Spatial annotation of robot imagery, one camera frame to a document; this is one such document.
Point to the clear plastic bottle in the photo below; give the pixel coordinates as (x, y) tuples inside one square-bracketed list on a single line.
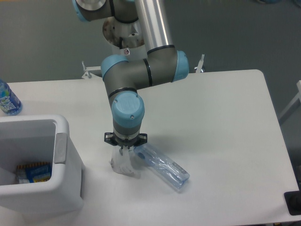
[(167, 168)]

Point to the white frame at right edge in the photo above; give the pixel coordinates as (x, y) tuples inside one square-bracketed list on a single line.
[(292, 106)]

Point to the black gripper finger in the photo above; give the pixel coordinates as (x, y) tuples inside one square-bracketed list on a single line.
[(141, 139), (109, 137)]

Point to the blue labelled water bottle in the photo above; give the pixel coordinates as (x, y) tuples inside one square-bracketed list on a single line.
[(9, 102)]

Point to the black clamp at table corner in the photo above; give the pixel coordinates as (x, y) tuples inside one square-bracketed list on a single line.
[(293, 202)]

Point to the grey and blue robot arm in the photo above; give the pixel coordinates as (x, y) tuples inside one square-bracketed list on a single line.
[(122, 77)]

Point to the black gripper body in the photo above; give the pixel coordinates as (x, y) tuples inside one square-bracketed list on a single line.
[(127, 142)]

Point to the blue snack packet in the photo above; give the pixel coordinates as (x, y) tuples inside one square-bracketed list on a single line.
[(33, 172)]

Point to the white plastic trash can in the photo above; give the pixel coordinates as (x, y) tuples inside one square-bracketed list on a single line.
[(36, 138)]

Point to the white paper wrapper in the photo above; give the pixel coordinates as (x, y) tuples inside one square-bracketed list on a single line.
[(121, 162)]

